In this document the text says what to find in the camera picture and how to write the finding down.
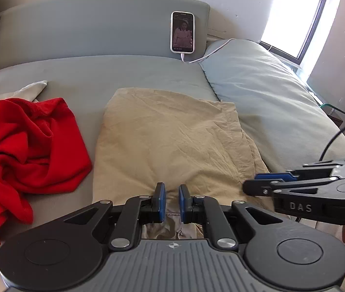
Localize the glass side table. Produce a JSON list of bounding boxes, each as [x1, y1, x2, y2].
[[306, 76, 345, 125]]

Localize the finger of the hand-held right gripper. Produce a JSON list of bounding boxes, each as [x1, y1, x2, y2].
[[242, 177, 339, 200], [254, 159, 344, 182]]

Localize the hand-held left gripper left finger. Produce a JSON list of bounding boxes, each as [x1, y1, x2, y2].
[[60, 182, 166, 251]]

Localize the white charging cable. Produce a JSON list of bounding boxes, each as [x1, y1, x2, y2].
[[180, 38, 274, 64]]

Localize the grey sofa seat cushion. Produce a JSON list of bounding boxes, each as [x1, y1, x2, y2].
[[199, 39, 345, 174]]

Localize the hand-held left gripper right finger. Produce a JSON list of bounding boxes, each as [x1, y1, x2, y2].
[[178, 184, 285, 251]]

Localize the cream white garment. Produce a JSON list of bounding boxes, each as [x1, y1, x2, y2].
[[0, 80, 48, 104]]

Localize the grey sofa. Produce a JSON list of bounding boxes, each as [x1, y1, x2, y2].
[[0, 0, 345, 250]]

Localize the khaki pants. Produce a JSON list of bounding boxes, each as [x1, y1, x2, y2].
[[93, 88, 282, 241]]

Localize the red sweater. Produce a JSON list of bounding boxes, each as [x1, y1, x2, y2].
[[0, 97, 93, 246]]

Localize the window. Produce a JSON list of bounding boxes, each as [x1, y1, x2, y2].
[[260, 0, 345, 65]]

